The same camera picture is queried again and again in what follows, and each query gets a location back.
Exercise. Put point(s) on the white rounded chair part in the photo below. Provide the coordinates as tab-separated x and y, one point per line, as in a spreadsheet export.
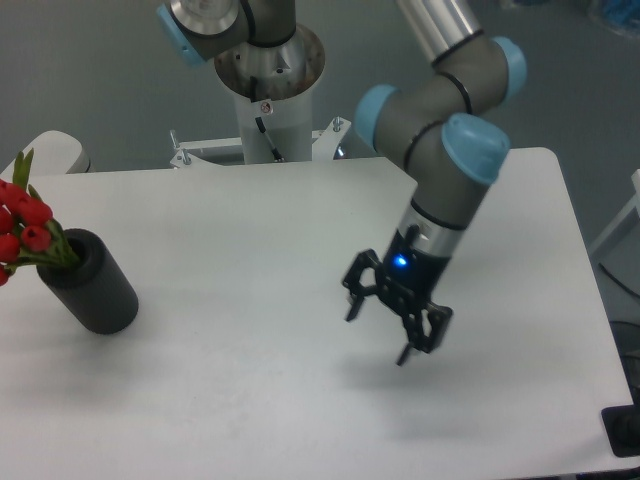
57	153

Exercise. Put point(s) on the white frame at right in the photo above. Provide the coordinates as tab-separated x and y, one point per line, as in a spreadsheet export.
619	227

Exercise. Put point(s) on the red tulip bouquet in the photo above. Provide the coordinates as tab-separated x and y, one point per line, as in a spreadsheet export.
30	235

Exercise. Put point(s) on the black ribbed cylindrical vase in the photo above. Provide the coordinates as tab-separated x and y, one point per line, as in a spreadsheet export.
97	292

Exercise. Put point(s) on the white metal base frame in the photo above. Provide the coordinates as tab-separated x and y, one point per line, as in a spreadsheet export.
326	146

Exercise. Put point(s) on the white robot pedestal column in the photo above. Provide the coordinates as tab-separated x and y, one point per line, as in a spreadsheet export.
272	93

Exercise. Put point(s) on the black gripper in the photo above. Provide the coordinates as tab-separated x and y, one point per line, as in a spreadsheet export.
404	281

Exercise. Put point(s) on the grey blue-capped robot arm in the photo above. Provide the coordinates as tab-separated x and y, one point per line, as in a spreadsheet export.
436	134

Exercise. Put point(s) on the black box at table edge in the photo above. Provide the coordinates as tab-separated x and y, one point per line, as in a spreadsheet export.
622	429

